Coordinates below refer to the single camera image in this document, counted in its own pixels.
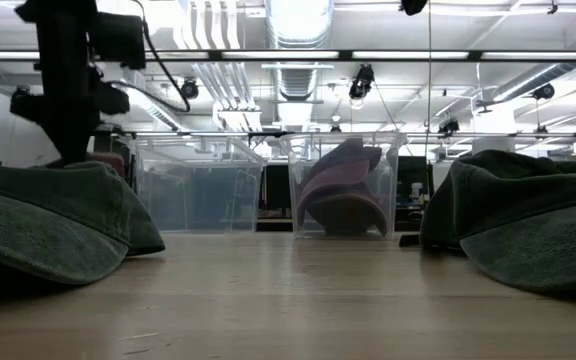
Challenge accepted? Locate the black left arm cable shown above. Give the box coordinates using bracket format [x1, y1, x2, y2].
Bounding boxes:
[110, 0, 193, 114]

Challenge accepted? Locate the overhead light bar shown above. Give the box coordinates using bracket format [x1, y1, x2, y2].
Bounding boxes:
[0, 48, 576, 63]

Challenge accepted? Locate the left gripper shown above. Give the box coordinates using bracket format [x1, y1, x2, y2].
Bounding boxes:
[10, 67, 132, 165]

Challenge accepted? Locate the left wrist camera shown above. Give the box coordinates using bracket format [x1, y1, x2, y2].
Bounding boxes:
[89, 12, 148, 71]

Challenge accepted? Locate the thin vertical pole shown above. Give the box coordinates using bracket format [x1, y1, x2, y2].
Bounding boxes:
[426, 0, 433, 161]

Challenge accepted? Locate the white round pillar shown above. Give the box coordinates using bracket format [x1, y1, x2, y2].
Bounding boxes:
[471, 137, 517, 155]

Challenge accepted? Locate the dark green baseball cap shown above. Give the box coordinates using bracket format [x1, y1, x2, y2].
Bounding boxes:
[419, 149, 576, 294]
[0, 160, 167, 287]

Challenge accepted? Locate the black background cabinet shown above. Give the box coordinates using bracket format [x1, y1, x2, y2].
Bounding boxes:
[262, 164, 294, 219]

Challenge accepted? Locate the clear plastic bin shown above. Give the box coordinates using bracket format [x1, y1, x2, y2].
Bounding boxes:
[128, 137, 269, 235]
[278, 130, 408, 240]

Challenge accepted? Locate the round silver air duct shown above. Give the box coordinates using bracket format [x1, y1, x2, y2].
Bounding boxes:
[266, 0, 335, 50]

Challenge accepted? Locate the black background shelf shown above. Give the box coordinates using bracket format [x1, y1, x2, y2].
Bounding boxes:
[92, 133, 137, 174]

